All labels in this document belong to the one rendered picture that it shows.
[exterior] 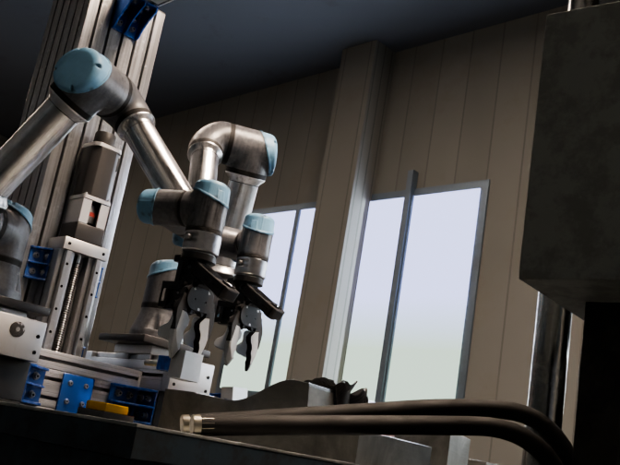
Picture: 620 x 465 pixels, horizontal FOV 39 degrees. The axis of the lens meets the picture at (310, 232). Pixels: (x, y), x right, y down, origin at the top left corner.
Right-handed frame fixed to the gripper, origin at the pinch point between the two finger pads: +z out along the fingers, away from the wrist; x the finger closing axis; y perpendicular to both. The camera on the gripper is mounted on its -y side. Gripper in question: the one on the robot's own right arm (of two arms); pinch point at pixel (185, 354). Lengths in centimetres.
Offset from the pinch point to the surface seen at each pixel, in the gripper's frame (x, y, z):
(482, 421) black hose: -5, -61, 5
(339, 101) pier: -290, 207, -212
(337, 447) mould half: -10.1, -31.4, 12.4
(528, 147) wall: -292, 72, -168
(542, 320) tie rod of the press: -22, -62, -14
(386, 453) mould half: -19.6, -35.6, 11.9
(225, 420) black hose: 26.4, -37.6, 12.1
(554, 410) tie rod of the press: -23, -65, 1
